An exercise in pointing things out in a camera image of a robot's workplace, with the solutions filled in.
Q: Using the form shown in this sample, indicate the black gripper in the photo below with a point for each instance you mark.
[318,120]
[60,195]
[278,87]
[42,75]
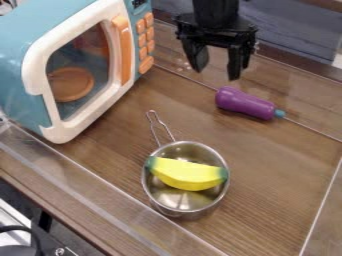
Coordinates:
[215,25]

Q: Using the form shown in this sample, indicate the yellow toy banana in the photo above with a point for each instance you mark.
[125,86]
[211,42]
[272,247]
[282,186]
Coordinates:
[185,175]

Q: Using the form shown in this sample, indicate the purple toy eggplant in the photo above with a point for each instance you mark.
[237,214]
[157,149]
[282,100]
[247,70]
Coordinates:
[233,100]

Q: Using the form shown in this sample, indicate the blue toy microwave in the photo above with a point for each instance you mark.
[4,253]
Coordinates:
[70,56]

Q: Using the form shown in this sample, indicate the clear acrylic barrier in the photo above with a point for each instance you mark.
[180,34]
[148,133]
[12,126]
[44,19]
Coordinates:
[113,221]

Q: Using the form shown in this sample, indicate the silver pot with handle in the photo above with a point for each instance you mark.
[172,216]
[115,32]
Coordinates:
[176,203]

